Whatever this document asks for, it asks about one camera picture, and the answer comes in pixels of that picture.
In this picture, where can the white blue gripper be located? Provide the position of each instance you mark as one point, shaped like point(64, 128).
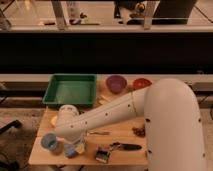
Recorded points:
point(61, 140)

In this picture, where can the yellow sponge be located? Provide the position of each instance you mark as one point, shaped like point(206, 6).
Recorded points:
point(80, 148)

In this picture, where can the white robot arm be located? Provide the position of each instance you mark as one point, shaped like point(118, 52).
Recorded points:
point(173, 125)

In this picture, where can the black chair base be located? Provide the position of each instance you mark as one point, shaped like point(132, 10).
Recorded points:
point(10, 166)

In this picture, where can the green plastic tray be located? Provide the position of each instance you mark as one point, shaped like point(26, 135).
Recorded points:
point(74, 89)

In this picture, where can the purple bowl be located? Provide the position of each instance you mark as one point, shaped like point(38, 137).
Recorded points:
point(116, 83)

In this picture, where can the brown food pile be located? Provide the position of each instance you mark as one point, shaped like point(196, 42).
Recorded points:
point(140, 132)

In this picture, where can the black barrier panel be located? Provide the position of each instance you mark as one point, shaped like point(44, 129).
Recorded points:
point(106, 53)

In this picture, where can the red bowl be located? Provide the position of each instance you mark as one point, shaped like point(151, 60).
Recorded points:
point(141, 83)

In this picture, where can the black handled peeler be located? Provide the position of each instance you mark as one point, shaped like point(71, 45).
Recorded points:
point(103, 154)

